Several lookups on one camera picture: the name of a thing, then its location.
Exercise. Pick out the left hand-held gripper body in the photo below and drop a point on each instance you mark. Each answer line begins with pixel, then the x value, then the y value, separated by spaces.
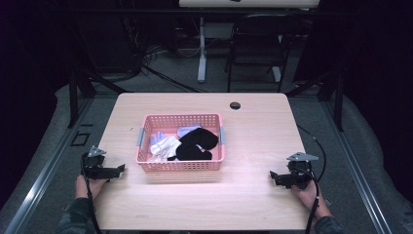
pixel 93 161

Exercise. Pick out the white sock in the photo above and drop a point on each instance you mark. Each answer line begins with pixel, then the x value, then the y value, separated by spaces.
pixel 165 148

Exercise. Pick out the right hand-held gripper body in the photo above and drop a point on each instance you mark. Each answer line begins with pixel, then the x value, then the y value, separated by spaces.
pixel 299 169

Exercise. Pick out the person's right hand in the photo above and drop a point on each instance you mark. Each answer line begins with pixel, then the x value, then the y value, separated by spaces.
pixel 308 196

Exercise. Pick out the white desk leg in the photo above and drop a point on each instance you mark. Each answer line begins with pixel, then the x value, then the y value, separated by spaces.
pixel 202 55
pixel 276 73

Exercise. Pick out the aluminium floor rail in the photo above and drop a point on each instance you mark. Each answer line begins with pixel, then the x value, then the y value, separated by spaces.
pixel 45 169
pixel 355 169

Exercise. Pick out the black table grommet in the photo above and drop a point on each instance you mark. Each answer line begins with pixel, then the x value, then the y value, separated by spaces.
pixel 234 105

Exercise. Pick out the pink plastic basket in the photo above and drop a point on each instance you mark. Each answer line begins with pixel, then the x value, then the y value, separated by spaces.
pixel 181 165

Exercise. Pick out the lavender sock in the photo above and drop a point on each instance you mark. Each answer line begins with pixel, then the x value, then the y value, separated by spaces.
pixel 187 130
pixel 157 138

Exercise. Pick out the person's left hand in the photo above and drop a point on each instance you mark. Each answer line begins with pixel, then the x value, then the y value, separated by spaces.
pixel 92 187

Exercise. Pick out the black sock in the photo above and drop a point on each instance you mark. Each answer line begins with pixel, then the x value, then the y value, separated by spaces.
pixel 199 137
pixel 191 153

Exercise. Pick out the black chair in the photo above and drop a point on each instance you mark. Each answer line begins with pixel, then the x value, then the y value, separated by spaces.
pixel 259 48

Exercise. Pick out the black metal stand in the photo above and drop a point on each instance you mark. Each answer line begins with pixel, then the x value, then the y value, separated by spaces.
pixel 338 97
pixel 74 100

